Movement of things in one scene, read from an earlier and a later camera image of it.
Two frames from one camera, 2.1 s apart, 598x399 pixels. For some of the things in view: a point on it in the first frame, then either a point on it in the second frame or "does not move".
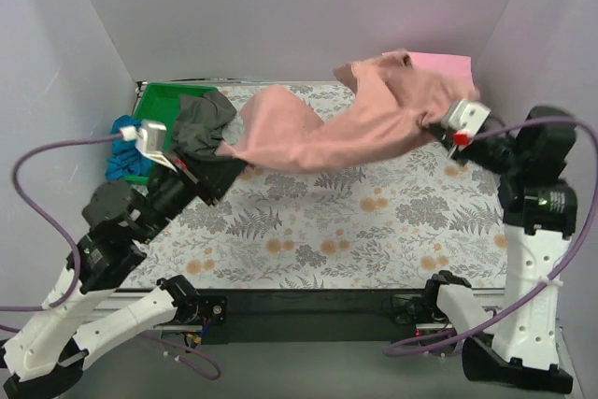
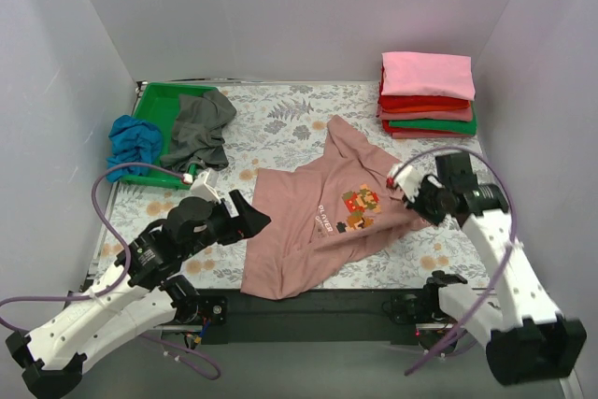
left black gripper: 201,182 → 232,220
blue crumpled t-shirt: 125,159 does not move
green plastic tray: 159,103 does not move
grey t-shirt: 201,121 does not move
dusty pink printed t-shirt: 388,106 → 321,215
